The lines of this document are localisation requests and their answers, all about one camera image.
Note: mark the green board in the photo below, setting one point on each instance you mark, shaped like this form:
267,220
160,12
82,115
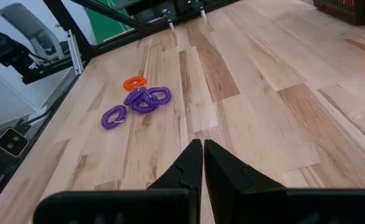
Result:
106,25

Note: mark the black plastic basket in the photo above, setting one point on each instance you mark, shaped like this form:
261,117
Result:
341,12

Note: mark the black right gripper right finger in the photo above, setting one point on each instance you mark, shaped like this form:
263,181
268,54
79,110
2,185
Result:
226,177

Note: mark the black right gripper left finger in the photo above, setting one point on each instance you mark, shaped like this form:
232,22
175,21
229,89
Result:
182,177

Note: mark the black background device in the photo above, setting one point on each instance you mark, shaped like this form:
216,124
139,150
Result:
5,49

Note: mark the grey office chair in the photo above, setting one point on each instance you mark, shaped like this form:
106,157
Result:
33,31

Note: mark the silver aluminium bracket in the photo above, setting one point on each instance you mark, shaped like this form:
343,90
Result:
75,53

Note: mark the small silver depth camera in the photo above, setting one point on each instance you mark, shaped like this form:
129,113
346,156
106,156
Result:
12,142

